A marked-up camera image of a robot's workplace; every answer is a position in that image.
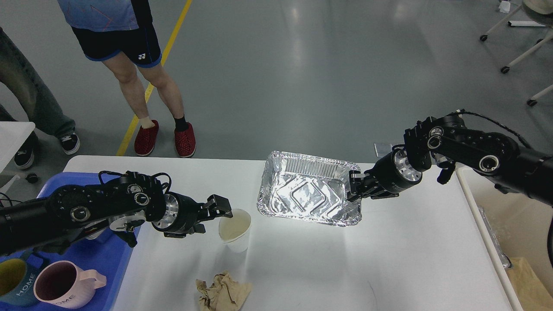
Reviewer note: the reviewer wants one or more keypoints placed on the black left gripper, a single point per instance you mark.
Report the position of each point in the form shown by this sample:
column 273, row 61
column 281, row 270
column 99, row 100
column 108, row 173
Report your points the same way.
column 183, row 216

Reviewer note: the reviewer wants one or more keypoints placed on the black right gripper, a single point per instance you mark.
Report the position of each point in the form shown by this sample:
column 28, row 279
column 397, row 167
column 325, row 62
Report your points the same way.
column 389, row 176

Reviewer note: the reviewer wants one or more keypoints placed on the white paper cup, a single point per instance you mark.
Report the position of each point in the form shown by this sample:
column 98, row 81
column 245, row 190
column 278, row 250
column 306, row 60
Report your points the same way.
column 234, row 231

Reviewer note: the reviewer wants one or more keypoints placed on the aluminium foil tray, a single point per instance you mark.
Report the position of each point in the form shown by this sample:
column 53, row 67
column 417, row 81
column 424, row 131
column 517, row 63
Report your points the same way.
column 308, row 188

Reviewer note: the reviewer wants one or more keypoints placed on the brown paper napkin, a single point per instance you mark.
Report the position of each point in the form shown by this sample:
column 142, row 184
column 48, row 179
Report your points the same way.
column 224, row 293

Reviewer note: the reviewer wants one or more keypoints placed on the pink HOME mug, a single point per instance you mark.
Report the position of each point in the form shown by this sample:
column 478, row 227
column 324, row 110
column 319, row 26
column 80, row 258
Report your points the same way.
column 65, row 285

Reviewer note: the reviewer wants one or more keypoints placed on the stainless steel rectangular tray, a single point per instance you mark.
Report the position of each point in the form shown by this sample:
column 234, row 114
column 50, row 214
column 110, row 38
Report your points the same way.
column 96, row 235

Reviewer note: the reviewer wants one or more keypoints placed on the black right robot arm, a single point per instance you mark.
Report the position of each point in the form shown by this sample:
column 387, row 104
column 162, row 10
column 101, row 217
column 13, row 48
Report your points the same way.
column 512, row 166

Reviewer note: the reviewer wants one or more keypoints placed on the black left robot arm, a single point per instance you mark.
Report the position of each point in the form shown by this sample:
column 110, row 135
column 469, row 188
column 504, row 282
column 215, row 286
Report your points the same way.
column 120, row 202

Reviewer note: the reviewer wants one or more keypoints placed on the beige plastic waste bin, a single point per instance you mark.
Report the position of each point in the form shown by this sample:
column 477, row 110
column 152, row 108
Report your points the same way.
column 515, row 230

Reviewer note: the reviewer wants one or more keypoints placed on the blue HOME mug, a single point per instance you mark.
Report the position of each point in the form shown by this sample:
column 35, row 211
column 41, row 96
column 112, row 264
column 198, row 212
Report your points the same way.
column 18, row 276

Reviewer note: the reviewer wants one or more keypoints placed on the person in blue shirt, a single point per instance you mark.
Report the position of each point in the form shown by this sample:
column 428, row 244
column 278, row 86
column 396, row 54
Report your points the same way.
column 121, row 35

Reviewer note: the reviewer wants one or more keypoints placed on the white side table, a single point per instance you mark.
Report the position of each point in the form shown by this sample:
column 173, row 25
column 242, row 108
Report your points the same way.
column 12, row 135

